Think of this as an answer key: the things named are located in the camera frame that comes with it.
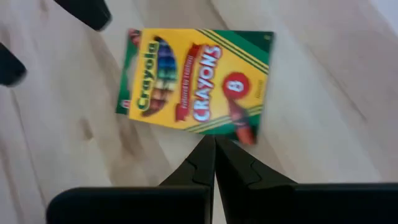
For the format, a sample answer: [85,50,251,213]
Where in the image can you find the yellow crayon box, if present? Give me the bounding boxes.
[115,27,275,146]

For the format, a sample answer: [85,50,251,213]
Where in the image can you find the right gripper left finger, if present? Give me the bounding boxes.
[45,135,216,224]

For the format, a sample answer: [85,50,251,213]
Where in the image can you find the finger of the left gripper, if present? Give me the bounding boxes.
[0,42,28,87]
[53,0,112,32]

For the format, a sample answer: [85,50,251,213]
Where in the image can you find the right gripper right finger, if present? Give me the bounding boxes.
[214,136,398,224]

